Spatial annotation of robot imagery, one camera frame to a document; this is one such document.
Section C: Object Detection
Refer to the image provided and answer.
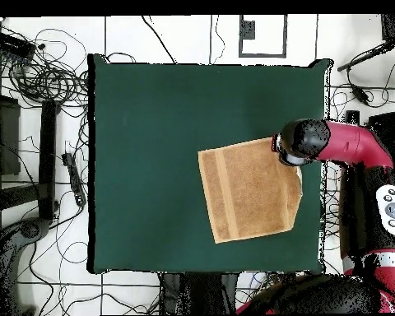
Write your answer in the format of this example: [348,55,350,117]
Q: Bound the black swivel chair base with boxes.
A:
[0,216,52,315]

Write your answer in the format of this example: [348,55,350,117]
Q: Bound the black rod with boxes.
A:
[336,40,395,72]

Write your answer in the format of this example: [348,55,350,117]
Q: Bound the slim black power strip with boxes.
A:
[61,151,87,207]

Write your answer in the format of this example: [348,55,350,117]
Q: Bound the black metal stand foot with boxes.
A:
[344,109,361,126]
[0,100,58,221]

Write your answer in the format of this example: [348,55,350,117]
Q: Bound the black electronics box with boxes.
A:
[0,30,37,59]

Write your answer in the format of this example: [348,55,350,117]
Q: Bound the dark green table cloth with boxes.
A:
[86,53,332,276]

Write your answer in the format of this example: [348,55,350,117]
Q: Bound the tangled black cables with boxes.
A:
[0,19,90,109]

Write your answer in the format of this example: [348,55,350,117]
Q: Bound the black power adapter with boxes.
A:
[350,83,371,107]

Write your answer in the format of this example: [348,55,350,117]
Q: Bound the tan terry towel white label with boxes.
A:
[197,137,304,244]

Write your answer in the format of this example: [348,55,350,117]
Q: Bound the dark square frame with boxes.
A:
[238,14,288,59]

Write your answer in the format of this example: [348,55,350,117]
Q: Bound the dark flat panel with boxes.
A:
[368,111,395,156]
[0,93,21,176]

